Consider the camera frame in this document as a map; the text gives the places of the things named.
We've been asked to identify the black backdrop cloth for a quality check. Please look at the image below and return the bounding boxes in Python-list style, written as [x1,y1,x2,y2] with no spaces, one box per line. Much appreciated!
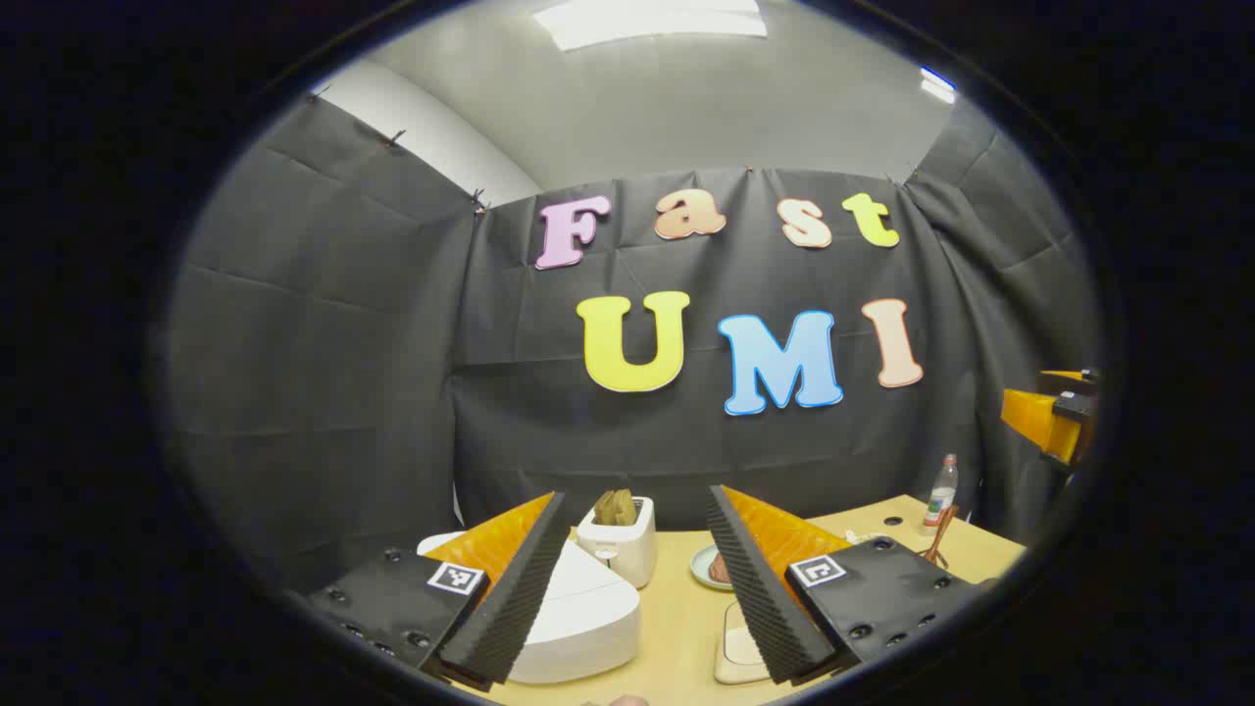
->
[167,93,1104,594]

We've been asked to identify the pale green plate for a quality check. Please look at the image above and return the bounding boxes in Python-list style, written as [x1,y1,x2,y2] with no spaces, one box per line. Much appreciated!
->
[689,544,734,591]

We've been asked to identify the brown wooden spoon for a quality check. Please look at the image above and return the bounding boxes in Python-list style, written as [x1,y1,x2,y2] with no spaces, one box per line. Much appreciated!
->
[922,504,961,570]

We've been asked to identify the white toaster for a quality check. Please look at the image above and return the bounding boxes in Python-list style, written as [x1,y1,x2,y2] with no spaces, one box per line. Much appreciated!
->
[576,495,658,589]

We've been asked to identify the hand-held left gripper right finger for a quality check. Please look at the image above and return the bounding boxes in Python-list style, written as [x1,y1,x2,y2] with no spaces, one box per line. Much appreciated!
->
[706,483,983,687]

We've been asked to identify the white rice cooker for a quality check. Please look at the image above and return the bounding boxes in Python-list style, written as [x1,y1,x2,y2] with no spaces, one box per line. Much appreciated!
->
[417,530,642,684]

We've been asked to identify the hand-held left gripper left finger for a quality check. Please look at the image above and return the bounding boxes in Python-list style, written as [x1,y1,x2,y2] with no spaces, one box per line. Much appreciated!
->
[307,490,574,689]

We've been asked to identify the beige rectangular tray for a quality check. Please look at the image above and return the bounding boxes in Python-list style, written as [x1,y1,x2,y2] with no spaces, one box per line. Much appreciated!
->
[714,600,773,685]

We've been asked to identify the clear plastic water bottle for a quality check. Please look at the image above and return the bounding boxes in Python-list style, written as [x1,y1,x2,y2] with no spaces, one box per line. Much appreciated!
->
[924,453,960,529]

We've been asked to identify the brown bread slices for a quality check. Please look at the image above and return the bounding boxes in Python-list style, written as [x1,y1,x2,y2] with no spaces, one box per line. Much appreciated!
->
[593,488,640,527]

